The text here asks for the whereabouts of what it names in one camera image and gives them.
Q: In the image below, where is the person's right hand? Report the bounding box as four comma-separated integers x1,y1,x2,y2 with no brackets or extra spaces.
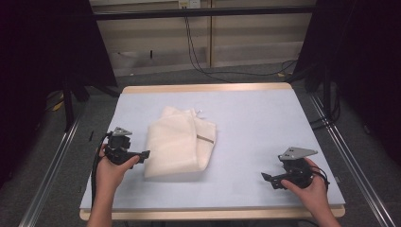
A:
280,157,331,216

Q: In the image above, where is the dark curtain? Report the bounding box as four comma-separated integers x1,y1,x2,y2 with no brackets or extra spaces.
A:
294,0,401,166
0,0,118,190

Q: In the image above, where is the black horizontal bar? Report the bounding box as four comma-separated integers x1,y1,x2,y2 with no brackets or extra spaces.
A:
94,5,317,21

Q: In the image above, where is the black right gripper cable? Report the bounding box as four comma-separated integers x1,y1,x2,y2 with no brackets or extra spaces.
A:
310,165,331,192

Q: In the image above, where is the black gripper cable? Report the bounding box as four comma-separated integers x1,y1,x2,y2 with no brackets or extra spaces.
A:
90,131,113,209
310,165,331,192

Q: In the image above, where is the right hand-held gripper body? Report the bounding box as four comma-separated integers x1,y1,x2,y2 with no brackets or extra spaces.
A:
277,147,319,190

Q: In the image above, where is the black metal stand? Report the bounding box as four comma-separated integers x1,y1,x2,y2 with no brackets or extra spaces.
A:
61,77,121,132
285,61,336,126

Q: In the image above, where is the black floor cable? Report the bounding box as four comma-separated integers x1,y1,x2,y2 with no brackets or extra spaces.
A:
183,16,235,84
185,16,299,78

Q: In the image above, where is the person's left hand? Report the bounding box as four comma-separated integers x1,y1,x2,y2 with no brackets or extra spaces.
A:
95,143,141,193

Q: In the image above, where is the black cable bundle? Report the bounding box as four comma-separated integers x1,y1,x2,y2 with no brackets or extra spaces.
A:
309,86,342,131

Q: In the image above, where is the light blue table mat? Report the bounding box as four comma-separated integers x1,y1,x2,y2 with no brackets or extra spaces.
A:
79,89,346,211

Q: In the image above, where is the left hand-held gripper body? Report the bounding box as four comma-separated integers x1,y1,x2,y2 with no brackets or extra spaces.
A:
103,127,143,166

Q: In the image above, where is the white zippered cloth cover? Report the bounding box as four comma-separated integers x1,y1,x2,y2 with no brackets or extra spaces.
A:
144,105,218,179

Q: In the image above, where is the white wall outlet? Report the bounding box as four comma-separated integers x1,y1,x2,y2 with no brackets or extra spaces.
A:
178,0,202,9

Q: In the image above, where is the metal floor rail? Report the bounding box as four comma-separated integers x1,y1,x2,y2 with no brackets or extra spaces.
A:
18,114,82,227
309,94,397,227

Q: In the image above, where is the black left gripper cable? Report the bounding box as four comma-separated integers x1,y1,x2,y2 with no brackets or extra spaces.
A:
90,131,113,209

